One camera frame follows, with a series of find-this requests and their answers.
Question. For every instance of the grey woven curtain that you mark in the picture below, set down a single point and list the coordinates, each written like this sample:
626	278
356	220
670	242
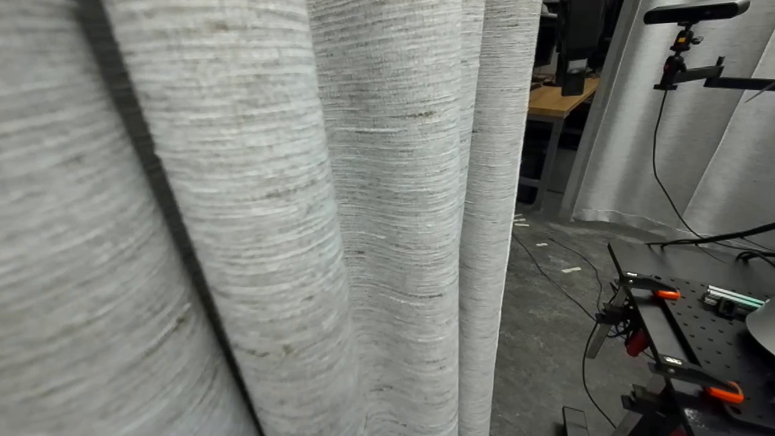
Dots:
258	216

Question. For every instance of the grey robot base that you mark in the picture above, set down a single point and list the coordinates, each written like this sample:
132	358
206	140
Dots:
762	325

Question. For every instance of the white background curtain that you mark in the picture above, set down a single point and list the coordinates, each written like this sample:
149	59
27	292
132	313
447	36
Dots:
670	162

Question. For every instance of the wooden desk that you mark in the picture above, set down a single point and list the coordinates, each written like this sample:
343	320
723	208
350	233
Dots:
551	105

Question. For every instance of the upper orange black clamp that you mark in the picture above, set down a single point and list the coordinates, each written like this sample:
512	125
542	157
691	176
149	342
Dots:
621	318

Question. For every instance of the orange black clamp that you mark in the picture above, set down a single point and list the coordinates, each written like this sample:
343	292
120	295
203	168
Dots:
621	318
689	388

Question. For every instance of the lower orange black clamp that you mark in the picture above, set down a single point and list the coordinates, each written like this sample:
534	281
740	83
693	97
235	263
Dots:
689	388

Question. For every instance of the green white small box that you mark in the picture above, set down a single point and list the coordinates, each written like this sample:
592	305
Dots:
729	305

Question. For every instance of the black perforated table board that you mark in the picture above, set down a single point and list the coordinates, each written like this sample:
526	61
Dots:
695	332

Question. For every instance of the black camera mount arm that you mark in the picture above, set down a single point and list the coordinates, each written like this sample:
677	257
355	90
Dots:
710	77

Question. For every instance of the black camera on mount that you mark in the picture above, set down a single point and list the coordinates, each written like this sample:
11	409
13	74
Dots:
689	14

